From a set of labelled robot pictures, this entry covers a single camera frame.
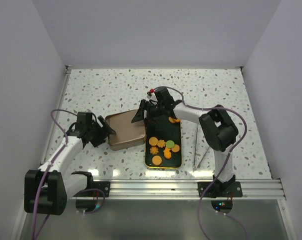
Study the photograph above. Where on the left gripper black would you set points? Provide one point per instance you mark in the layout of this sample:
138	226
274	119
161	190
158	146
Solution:
104	132

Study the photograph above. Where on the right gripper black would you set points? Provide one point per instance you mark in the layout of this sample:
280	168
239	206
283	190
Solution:
140	114

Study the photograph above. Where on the brown tin lid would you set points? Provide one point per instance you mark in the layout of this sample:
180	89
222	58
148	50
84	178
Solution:
128	134

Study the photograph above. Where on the metal tongs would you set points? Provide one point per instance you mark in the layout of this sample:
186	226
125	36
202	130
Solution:
201	149

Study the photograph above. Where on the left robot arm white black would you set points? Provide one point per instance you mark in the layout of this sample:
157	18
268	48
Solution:
47	189

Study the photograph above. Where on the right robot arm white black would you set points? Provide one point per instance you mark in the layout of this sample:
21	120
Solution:
219	129

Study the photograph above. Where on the orange round dotted cookie upper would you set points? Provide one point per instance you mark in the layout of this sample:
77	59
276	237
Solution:
153	141

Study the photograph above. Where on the orange round dotted cookie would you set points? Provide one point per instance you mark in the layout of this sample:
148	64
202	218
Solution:
153	141
156	160

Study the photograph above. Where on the black green tray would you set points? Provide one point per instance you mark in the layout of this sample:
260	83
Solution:
161	128

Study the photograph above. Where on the orange round cookie top tray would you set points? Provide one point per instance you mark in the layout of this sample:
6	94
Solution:
171	120

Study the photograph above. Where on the orange maple leaf cookie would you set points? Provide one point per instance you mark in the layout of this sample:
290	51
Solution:
161	143

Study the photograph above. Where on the orange flower swirl cookie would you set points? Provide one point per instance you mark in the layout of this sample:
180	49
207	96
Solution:
154	150

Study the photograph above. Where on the green round cookie lower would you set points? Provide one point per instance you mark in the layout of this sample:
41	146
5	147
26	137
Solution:
169	144

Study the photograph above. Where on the orange fish cookie lower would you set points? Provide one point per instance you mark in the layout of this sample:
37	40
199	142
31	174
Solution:
167	153

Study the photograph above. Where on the orange round dotted cookie lower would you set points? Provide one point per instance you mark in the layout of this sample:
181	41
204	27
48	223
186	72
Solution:
156	160

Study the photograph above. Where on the orange plain round cookie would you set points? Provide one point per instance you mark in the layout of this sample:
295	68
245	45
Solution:
175	148

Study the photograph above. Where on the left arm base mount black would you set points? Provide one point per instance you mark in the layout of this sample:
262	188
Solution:
92	199

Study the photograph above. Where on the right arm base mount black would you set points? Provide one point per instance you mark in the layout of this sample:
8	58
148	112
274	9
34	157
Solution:
222	194

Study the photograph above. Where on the aluminium front rail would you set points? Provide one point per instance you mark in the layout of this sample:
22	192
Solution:
259	189

